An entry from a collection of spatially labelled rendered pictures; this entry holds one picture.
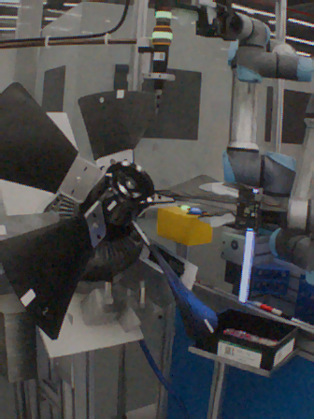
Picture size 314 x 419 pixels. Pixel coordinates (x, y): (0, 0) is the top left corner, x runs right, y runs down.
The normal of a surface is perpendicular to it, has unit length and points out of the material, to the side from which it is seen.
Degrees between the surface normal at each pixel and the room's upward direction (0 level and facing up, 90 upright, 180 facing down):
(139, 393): 90
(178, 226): 90
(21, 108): 73
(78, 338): 50
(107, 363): 90
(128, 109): 40
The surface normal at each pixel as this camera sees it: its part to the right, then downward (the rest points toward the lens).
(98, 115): -0.18, -0.54
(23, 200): 0.51, -0.49
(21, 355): 0.60, 0.19
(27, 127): 0.25, 0.00
